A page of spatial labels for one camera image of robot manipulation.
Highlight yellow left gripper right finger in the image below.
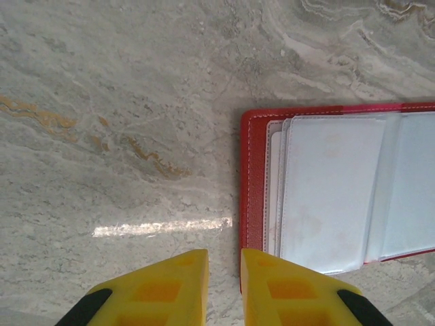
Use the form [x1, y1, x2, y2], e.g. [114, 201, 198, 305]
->
[240, 248, 392, 326]

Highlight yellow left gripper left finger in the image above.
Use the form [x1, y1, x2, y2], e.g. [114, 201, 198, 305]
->
[56, 249, 210, 326]

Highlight white credit card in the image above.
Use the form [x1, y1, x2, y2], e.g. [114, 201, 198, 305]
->
[266, 130, 285, 255]

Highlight red card holder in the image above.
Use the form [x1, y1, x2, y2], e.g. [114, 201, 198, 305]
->
[239, 101, 435, 296]

